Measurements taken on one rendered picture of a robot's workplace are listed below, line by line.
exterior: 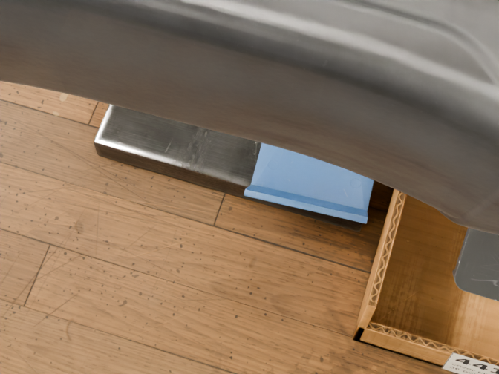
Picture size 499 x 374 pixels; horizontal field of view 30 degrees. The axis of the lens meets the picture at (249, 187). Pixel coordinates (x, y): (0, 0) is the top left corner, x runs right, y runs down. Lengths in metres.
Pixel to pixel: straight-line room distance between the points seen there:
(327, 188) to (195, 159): 0.08
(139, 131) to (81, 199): 0.06
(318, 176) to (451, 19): 0.37
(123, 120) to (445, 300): 0.22
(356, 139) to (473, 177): 0.03
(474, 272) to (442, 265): 0.17
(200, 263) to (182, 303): 0.03
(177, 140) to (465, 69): 0.39
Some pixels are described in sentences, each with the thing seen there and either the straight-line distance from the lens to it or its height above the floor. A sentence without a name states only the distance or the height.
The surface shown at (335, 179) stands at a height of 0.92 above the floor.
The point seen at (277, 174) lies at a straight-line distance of 0.55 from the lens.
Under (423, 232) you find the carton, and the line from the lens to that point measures 0.57.
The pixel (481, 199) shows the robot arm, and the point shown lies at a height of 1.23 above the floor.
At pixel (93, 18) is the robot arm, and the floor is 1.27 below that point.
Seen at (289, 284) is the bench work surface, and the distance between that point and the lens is 0.55.
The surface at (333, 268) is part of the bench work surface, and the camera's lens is 0.56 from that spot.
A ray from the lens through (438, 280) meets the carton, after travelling 0.56.
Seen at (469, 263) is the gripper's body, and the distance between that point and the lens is 0.40.
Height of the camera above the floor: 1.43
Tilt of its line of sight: 66 degrees down
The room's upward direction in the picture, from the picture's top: 1 degrees clockwise
